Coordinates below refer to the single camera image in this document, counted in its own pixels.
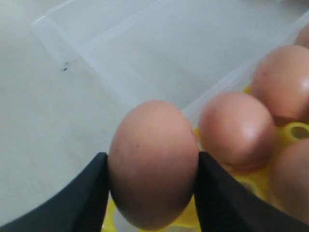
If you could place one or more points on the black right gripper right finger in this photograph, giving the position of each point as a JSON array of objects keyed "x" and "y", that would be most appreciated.
[{"x": 224, "y": 205}]

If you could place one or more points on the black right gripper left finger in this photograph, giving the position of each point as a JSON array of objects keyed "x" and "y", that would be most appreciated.
[{"x": 78, "y": 207}]

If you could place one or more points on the yellow plastic egg tray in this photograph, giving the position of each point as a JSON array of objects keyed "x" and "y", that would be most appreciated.
[{"x": 256, "y": 181}]

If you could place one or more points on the brown egg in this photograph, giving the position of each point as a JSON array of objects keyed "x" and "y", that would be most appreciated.
[
  {"x": 289, "y": 181},
  {"x": 152, "y": 165},
  {"x": 281, "y": 83},
  {"x": 303, "y": 37},
  {"x": 238, "y": 131}
]

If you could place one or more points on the clear plastic storage box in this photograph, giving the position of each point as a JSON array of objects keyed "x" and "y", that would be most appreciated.
[{"x": 182, "y": 51}]

